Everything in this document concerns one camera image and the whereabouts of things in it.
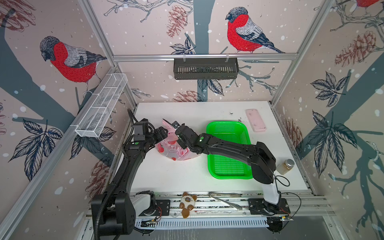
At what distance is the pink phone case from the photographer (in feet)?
3.46

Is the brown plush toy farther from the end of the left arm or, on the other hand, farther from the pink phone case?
the pink phone case

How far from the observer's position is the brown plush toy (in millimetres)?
727

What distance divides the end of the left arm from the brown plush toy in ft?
1.07

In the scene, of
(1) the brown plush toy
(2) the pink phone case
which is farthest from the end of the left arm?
(2) the pink phone case

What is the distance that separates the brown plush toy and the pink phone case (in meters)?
0.62

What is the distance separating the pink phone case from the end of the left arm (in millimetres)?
634

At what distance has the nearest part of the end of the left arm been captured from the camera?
22.5 inches
